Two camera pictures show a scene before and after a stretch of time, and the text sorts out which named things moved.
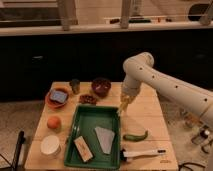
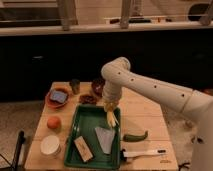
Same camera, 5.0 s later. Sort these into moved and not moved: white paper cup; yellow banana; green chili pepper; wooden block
Moved: yellow banana
Not moved: white paper cup; wooden block; green chili pepper
